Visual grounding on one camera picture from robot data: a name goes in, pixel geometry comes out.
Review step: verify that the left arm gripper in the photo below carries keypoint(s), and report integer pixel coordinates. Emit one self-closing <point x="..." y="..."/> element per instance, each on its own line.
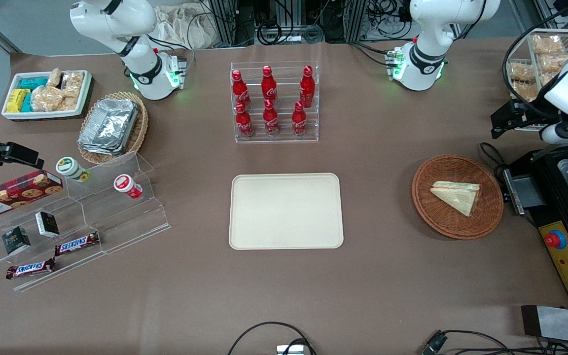
<point x="531" y="113"/>

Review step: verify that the triangular sandwich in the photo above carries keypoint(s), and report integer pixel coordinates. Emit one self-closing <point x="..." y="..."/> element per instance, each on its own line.
<point x="456" y="197"/>

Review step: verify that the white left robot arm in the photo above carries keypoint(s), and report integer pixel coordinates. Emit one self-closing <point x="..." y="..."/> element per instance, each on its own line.
<point x="427" y="59"/>

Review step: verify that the round brown wicker basket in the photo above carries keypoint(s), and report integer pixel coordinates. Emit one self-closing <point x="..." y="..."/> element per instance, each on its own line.
<point x="437" y="217"/>

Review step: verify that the oval light wicker basket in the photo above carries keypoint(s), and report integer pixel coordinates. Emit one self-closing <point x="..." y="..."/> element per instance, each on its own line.
<point x="139" y="133"/>

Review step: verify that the beige rectangular tray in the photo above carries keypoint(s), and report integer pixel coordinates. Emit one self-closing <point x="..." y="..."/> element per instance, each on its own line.
<point x="284" y="212"/>

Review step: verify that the clear bag of puffed snacks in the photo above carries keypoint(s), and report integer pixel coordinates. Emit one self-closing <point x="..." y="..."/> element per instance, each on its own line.
<point x="46" y="100"/>
<point x="548" y="44"/>
<point x="523" y="91"/>
<point x="73" y="83"/>
<point x="521" y="72"/>
<point x="54" y="78"/>
<point x="552" y="63"/>
<point x="69" y="103"/>

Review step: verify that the red tartan cookie box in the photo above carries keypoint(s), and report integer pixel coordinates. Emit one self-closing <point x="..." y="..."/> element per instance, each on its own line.
<point x="17" y="193"/>

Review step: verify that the white rectangular snack bin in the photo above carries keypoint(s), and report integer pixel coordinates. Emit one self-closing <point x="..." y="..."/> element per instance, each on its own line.
<point x="42" y="116"/>

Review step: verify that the teal snack pack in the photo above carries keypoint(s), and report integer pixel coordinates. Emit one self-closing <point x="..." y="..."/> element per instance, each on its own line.
<point x="27" y="103"/>
<point x="32" y="83"/>

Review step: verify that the yellow snack pack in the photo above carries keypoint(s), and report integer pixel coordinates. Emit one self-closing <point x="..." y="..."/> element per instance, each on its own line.
<point x="17" y="100"/>

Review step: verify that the green lid yogurt cup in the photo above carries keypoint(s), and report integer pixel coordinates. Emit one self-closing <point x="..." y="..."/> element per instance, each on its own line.
<point x="67" y="166"/>

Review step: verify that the small black box white side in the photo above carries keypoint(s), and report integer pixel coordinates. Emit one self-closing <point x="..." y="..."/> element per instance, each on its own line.
<point x="47" y="224"/>

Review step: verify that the black machine with yellow panel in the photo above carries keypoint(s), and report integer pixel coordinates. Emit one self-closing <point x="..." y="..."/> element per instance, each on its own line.
<point x="555" y="197"/>

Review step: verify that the small black box gold print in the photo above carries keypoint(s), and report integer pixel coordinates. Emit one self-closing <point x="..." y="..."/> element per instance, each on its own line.
<point x="15" y="240"/>

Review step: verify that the stacked foil containers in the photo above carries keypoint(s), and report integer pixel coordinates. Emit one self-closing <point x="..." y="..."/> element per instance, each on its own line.
<point x="109" y="125"/>

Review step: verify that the Snickers chocolate bar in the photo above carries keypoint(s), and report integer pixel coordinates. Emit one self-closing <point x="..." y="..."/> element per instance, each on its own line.
<point x="31" y="268"/>
<point x="77" y="243"/>

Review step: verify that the red lid yogurt cup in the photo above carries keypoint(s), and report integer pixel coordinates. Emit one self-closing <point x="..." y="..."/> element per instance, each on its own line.
<point x="123" y="183"/>

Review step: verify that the red emergency stop button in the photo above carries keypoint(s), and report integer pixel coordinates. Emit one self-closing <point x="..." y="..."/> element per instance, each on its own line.
<point x="555" y="240"/>

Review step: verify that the clear acrylic stepped stand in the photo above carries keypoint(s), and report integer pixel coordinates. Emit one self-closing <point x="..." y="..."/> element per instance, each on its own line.
<point x="116" y="222"/>

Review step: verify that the grey flat sheet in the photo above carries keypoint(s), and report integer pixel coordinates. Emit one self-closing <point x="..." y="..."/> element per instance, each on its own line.
<point x="560" y="325"/>

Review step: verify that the beige cloth bag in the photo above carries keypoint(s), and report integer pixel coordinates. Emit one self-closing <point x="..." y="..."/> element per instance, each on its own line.
<point x="180" y="27"/>

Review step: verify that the red cola bottle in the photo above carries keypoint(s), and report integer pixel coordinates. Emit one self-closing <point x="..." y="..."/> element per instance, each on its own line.
<point x="239" y="88"/>
<point x="299" y="122"/>
<point x="270" y="121"/>
<point x="307" y="86"/>
<point x="269" y="86"/>
<point x="244" y="123"/>

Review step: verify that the clear acrylic bottle rack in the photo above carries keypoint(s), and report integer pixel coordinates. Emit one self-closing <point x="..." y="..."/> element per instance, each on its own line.
<point x="286" y="137"/>

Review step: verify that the silver metal device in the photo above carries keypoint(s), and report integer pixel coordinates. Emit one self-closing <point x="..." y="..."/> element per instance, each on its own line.
<point x="290" y="350"/>

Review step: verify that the aluminium frame post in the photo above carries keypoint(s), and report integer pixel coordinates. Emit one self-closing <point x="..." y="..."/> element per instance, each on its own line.
<point x="225" y="22"/>
<point x="359" y="19"/>

